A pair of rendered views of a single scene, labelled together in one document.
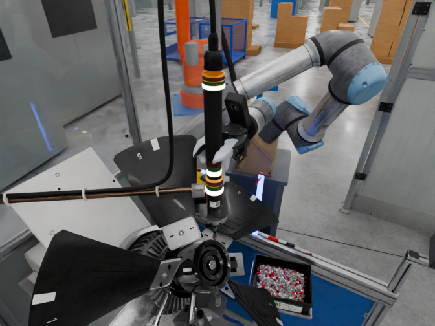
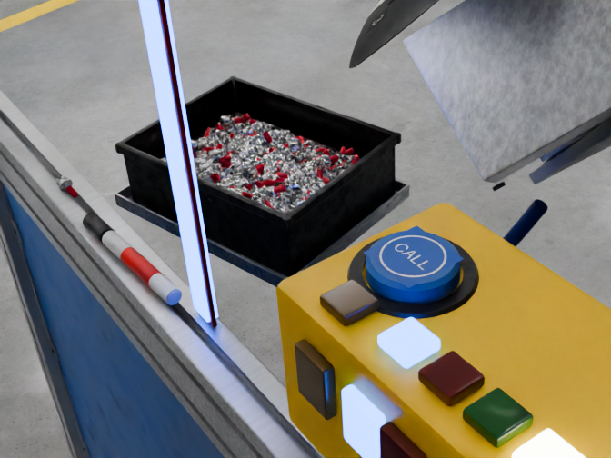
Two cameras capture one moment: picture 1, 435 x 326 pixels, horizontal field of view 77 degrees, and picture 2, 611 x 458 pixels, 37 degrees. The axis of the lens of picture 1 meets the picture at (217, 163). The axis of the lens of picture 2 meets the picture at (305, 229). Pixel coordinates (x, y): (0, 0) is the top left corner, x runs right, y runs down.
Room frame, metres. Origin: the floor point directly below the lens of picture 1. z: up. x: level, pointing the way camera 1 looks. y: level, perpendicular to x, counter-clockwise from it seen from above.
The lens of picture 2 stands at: (1.23, 0.15, 1.32)
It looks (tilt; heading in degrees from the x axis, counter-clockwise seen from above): 37 degrees down; 208
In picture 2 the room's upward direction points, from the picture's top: 4 degrees counter-clockwise
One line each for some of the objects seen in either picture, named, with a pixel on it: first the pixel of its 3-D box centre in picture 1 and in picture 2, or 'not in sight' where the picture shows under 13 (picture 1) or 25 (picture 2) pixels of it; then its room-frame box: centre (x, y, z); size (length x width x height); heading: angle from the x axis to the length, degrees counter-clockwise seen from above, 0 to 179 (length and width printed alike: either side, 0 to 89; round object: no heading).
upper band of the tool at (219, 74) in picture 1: (213, 80); not in sight; (0.51, 0.01, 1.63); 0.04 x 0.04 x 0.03
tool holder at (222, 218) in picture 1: (210, 201); not in sight; (0.51, 0.02, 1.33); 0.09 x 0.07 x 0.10; 95
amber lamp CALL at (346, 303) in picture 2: not in sight; (348, 302); (0.98, 0.03, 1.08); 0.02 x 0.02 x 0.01; 60
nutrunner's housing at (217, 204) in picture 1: (213, 147); not in sight; (0.51, 0.01, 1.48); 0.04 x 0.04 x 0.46
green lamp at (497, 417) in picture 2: not in sight; (497, 417); (1.02, 0.10, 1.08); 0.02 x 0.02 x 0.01; 60
